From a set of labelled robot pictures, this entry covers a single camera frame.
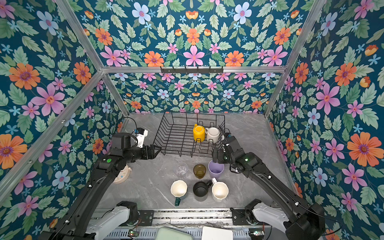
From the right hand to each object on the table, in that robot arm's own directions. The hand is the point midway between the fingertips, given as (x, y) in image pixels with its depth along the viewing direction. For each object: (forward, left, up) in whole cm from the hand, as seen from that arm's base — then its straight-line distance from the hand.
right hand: (219, 152), depth 78 cm
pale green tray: (-34, +25, -15) cm, 45 cm away
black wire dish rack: (+24, +18, -15) cm, 33 cm away
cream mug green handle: (-14, +22, -14) cm, 30 cm away
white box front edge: (-34, +3, -13) cm, 36 cm away
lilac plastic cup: (-3, +1, -14) cm, 15 cm away
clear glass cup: (-3, +22, -16) cm, 27 cm away
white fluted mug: (-14, 0, -17) cm, 22 cm away
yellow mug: (+18, +11, -6) cm, 22 cm away
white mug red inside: (+19, +2, -7) cm, 20 cm away
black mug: (-14, +10, -17) cm, 25 cm away
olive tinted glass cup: (-3, +11, -16) cm, 19 cm away
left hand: (0, +31, +8) cm, 32 cm away
